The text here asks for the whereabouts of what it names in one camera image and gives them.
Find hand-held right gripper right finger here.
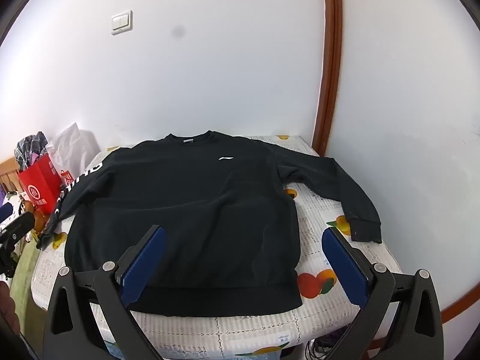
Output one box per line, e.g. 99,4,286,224
322,226,445,360

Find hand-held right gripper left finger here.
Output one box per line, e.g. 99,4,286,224
42,225,167,360

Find black sweatshirt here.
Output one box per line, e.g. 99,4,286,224
37,130,382,317

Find red paper bag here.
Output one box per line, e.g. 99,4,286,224
17,154,76,214

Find green cloth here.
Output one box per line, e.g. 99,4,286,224
9,245,40,331

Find fruit print table cover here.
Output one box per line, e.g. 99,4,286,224
29,135,404,360

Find plaid cloth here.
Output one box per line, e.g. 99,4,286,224
14,132,50,171

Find white plastic bag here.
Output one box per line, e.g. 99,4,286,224
49,123,100,181

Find brown wooden baseboard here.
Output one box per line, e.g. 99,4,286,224
440,271,480,324

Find black cables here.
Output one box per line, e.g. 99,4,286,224
305,335,340,360

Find brown wooden door frame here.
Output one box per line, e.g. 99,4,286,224
312,0,344,156

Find white wall light switch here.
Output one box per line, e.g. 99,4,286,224
111,10,134,36

